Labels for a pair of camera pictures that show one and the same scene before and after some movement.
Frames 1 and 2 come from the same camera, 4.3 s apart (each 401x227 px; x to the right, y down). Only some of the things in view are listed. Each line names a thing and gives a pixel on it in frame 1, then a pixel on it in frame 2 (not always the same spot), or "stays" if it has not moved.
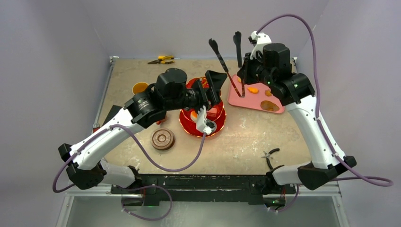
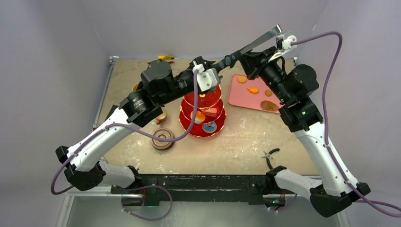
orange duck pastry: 253,90 stays
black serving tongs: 237,38 -> 230,60
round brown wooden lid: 162,138 stays
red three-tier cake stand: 188,117 stays
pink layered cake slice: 212,112 stays
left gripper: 215,81 -> 198,60
